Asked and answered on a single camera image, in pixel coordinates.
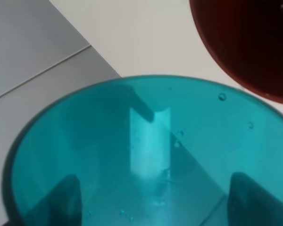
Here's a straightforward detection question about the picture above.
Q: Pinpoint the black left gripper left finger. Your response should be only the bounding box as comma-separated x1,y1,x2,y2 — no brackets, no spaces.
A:
24,175,82,226

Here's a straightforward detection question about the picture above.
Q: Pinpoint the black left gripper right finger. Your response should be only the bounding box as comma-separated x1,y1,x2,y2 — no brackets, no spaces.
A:
227,172,283,226

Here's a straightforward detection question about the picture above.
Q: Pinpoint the teal transparent plastic cup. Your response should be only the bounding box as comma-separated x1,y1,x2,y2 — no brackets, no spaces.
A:
2,76,283,226

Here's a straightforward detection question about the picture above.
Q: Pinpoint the red plastic cup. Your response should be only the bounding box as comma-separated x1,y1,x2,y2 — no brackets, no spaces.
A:
190,0,283,104

